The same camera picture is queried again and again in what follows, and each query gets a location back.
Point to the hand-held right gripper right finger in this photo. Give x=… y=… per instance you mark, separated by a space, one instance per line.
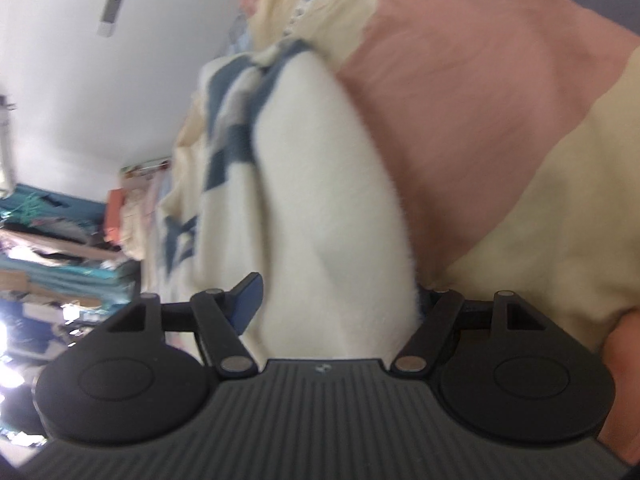
x=435 y=320

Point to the floral patterned pillow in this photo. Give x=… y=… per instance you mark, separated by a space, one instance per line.
x=145 y=167

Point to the orange box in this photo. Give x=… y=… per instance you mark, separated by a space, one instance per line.
x=114 y=210

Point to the rolled cream blanket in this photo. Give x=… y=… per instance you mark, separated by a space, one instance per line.
x=135 y=230

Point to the white wall switch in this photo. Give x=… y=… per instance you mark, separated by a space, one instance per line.
x=105 y=30

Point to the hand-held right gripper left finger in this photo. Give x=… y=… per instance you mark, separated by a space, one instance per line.
x=247 y=302

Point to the white wall fixture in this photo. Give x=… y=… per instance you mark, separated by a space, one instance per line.
x=6 y=145

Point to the cream sweater with blue stripes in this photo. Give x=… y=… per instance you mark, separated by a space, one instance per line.
x=325 y=210

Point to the row of hanging clothes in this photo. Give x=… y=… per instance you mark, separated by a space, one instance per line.
x=50 y=260

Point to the plaid patchwork quilt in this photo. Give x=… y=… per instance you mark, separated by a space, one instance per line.
x=500 y=110

